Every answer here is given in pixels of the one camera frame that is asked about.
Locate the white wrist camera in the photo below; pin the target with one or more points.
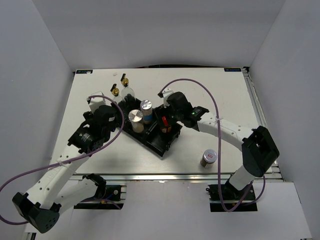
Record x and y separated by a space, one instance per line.
95 102
164 94

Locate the black three-compartment tray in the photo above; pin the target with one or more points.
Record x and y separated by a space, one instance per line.
151 137

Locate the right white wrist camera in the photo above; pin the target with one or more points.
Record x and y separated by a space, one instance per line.
164 94

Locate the white blue-label shaker bottle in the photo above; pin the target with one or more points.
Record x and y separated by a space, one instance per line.
147 111

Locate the aluminium front rail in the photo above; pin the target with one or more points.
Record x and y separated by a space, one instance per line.
173 177

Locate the silver-lid clear shaker jar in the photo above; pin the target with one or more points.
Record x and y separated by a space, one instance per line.
135 117

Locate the right blue logo sticker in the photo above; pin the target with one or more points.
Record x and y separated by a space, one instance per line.
231 69

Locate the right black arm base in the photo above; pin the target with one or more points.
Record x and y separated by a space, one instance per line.
230 199

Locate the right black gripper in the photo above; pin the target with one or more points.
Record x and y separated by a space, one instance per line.
158 111

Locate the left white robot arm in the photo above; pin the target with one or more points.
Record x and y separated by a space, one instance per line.
42 204

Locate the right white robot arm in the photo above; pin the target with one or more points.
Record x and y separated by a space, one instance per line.
257 146

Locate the dark sauce glass bottle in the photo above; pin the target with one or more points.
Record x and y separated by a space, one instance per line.
127 92

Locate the clear oil glass bottle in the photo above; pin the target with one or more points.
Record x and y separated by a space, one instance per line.
116 94

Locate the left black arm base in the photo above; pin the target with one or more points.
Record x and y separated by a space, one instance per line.
107 197

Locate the blue logo sticker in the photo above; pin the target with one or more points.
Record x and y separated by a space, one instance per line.
84 71
231 69

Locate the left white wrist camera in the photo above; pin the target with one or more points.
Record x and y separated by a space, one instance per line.
95 102

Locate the red-lid dark sauce jar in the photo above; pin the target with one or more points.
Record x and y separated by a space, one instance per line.
165 125

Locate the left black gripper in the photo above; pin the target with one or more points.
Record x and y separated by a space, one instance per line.
88 116

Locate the small silver-lid spice jar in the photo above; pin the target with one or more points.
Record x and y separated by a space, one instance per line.
208 158

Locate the left blue logo sticker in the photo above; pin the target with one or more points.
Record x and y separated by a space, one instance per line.
84 71

